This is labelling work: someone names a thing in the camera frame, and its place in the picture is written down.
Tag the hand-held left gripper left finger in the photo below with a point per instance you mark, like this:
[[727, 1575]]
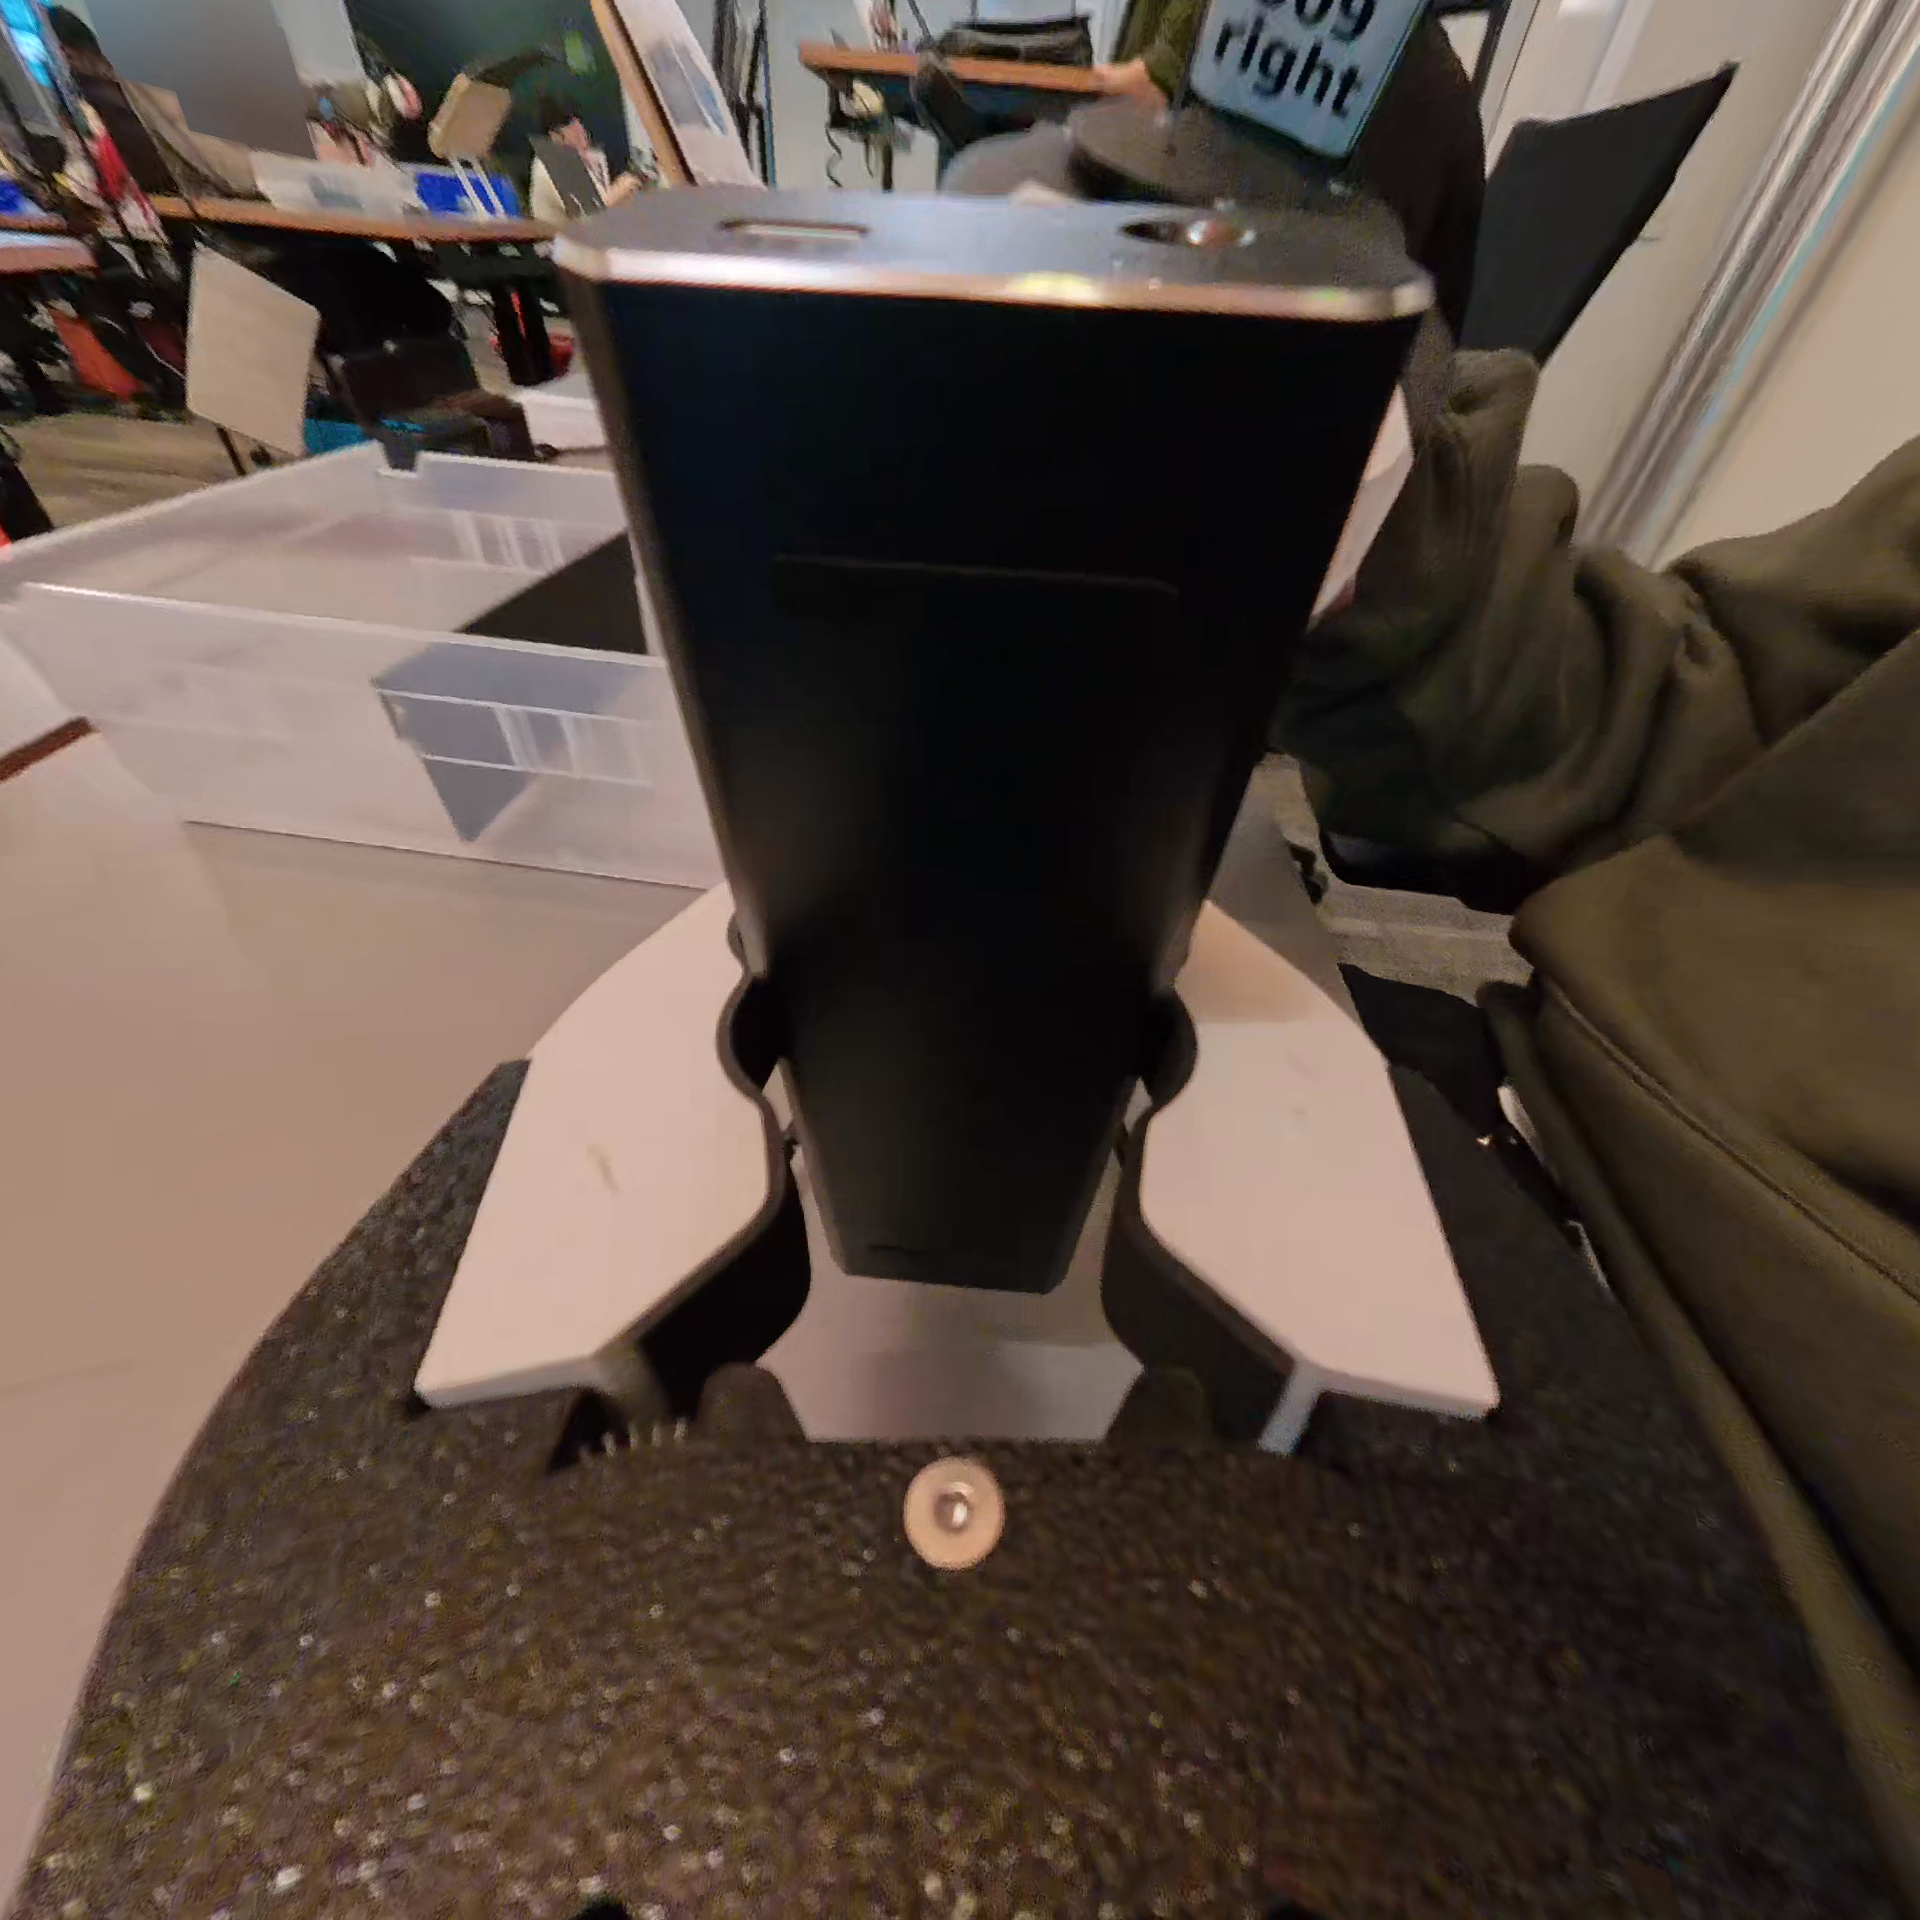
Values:
[[616, 1186]]

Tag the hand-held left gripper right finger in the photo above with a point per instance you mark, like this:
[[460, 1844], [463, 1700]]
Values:
[[1305, 1202]]

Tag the black rectangular metal case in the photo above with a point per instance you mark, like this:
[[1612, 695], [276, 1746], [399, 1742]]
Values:
[[975, 675]]

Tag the person's right forearm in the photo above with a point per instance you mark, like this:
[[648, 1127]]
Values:
[[1560, 645]]

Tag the white desk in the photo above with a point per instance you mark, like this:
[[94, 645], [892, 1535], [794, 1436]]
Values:
[[225, 1079]]

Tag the person's olive clothing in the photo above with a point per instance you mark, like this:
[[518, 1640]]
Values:
[[1756, 1141]]

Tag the clear plastic storage bin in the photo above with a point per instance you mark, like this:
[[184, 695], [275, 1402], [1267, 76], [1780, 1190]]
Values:
[[300, 675]]

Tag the wooden table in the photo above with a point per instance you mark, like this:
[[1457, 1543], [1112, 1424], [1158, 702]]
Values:
[[345, 224]]

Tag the grey metal pillar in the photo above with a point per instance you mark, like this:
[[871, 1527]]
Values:
[[1756, 254]]

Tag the white sign board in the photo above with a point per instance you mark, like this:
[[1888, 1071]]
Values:
[[247, 354]]

